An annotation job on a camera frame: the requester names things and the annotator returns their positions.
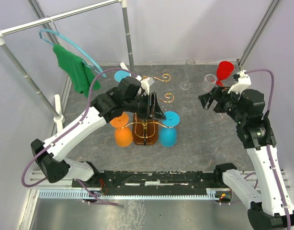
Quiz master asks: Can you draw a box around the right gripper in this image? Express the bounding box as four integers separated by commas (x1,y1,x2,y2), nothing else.
197,84,247,124

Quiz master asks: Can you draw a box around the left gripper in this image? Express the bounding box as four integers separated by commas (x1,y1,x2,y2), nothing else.
124,92,167,121

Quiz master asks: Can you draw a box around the clear wine glass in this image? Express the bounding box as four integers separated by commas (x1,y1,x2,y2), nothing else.
202,74,217,92
180,57,196,91

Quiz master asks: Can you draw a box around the blue front wine glass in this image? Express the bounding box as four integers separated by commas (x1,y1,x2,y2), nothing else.
158,111,180,147

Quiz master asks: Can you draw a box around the red wine glass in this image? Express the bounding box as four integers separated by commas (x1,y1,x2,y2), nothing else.
216,61,234,86

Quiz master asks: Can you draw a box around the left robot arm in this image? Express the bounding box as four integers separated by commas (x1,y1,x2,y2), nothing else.
31,77,166,187

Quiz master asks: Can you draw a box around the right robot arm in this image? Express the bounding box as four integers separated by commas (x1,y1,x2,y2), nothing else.
198,87,294,230

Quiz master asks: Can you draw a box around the brown wooden rack base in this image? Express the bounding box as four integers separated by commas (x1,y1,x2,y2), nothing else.
132,114,158,146

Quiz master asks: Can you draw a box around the orange wine glass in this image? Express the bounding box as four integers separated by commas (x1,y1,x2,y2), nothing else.
110,112,133,147

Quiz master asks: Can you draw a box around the light blue back glass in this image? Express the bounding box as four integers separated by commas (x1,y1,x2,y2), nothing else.
114,70,131,82

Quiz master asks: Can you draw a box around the green cloth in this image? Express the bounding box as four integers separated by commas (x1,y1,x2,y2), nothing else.
53,45,95,98

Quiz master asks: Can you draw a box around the blue clothes hanger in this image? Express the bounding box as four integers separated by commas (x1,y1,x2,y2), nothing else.
38,17,103,74

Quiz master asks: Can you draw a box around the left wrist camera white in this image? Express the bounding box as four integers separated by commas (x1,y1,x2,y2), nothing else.
136,75,155,95

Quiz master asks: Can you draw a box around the gold wire glass rack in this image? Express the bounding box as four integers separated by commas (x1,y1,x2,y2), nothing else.
129,73,174,146

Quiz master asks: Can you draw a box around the light blue cable duct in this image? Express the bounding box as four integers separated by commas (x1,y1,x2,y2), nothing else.
38,189,219,201

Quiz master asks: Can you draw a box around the silver clothes rail frame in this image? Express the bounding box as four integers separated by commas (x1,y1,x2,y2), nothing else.
0,0,127,136

